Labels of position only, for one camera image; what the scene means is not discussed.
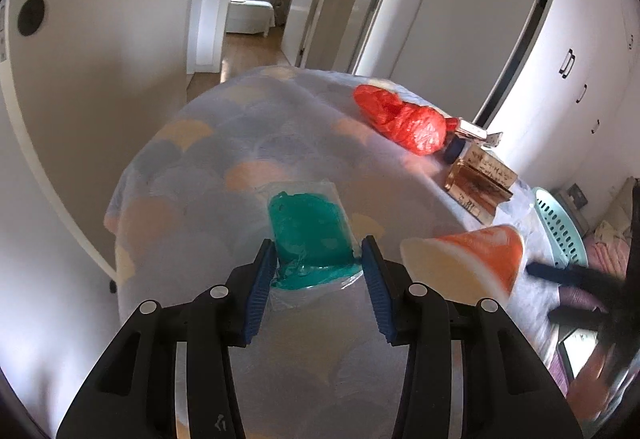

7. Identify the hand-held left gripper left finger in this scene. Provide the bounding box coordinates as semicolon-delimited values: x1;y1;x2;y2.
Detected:
56;239;278;439

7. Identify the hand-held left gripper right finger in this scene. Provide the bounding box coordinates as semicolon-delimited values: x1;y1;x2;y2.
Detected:
361;235;585;439

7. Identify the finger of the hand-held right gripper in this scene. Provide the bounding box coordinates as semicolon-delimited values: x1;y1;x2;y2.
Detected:
526;261;626;292
547;308;608;326

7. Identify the light green laundry basket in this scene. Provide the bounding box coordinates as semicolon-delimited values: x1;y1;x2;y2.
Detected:
530;186;589;270

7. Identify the green plastic packet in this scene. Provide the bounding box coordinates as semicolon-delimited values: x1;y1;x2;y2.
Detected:
256;179;364;292

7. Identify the orange and cream cloth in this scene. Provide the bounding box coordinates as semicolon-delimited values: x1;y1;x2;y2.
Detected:
400;224;526;302

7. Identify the smartphone with lit screen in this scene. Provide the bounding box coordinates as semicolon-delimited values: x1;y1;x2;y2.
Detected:
557;329;601;386

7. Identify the bed with pink bedding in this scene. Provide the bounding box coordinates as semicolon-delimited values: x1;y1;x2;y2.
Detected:
547;219;640;395

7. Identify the gold cardboard box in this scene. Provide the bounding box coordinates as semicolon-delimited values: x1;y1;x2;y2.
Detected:
442;144;518;226

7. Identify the pastel fan-pattern blanket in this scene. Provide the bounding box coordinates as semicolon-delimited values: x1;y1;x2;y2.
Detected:
104;66;566;439

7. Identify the red plastic bag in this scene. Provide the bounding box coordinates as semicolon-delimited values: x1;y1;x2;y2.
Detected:
352;84;461;157

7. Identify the small white box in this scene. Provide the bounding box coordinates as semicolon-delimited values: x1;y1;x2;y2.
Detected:
457;119;504;148

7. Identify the white wardrobe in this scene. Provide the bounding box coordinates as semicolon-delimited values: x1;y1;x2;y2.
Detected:
475;0;640;220

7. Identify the white door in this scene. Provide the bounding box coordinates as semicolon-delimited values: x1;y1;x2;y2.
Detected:
0;0;201;281

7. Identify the white bed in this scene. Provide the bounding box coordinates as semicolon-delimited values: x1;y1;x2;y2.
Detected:
225;0;276;37

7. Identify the black round door lock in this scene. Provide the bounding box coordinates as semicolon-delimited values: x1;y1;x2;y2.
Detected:
17;0;47;37

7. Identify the dark picture frame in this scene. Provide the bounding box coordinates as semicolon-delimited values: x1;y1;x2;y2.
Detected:
562;183;590;208

